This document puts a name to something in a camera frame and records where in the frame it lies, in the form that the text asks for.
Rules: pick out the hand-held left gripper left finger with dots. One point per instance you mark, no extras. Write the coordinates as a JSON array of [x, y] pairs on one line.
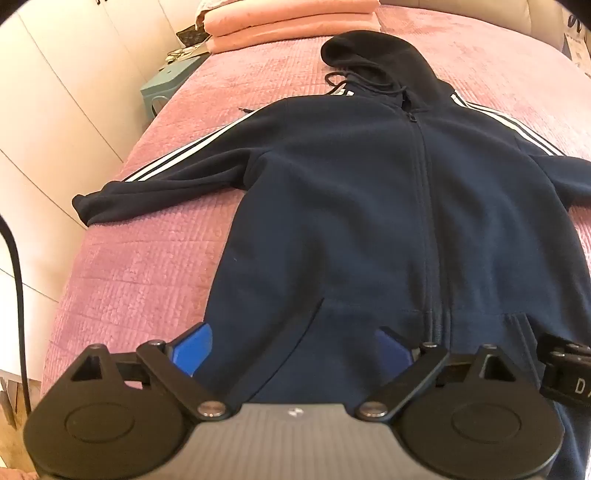
[[196, 347]]

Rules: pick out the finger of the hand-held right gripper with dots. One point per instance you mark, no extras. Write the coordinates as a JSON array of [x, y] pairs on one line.
[[554, 353]]

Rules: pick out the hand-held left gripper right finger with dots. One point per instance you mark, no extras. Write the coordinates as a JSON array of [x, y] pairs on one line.
[[392, 350]]

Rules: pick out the navy striped zip hoodie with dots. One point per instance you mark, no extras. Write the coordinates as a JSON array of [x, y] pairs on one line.
[[360, 207]]

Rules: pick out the pink quilted bedspread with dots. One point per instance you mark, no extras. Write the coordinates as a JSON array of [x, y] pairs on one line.
[[152, 258]]

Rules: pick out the white wardrobe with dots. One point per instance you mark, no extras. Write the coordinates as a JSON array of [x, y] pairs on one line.
[[60, 115]]

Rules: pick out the teal plastic stool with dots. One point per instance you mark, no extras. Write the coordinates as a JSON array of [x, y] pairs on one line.
[[168, 76]]

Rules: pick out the dark patterned bag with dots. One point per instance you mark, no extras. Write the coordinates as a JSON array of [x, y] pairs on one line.
[[191, 36]]

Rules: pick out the white and blue paper bag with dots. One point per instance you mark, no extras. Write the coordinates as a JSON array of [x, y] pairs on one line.
[[578, 41]]

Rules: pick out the folded pink blanket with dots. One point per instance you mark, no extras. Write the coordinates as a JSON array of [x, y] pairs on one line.
[[295, 37], [286, 9]]

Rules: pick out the beige padded headboard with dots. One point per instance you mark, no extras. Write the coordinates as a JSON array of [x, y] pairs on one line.
[[485, 11]]

